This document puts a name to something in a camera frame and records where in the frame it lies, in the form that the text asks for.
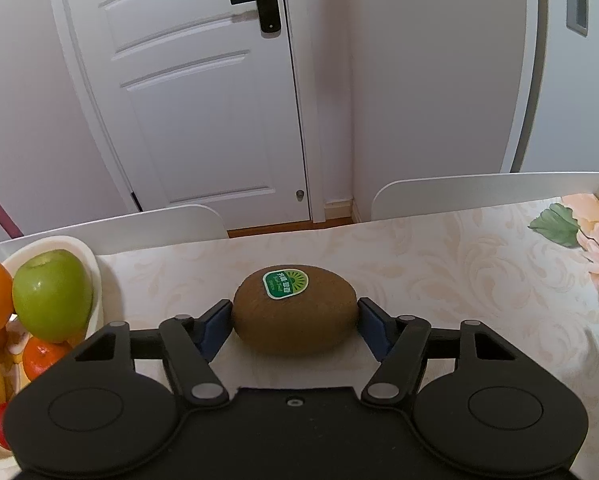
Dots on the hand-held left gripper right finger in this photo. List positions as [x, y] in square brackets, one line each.
[374, 327]

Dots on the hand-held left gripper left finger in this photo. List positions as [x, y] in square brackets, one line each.
[214, 327]

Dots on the brown kiwi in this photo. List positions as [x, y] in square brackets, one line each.
[299, 325]

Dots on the duck print plate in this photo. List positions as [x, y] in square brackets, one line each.
[92, 270]

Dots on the green apple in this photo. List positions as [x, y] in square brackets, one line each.
[52, 295]

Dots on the small mandarin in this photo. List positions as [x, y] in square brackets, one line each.
[44, 360]

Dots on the pale floral tablecloth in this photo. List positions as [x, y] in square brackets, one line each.
[429, 270]

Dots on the white panelled door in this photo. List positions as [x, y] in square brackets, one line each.
[204, 135]

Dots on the red cherry tomato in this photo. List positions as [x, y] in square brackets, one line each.
[0, 425]

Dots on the plain white door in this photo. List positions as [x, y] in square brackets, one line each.
[579, 110]

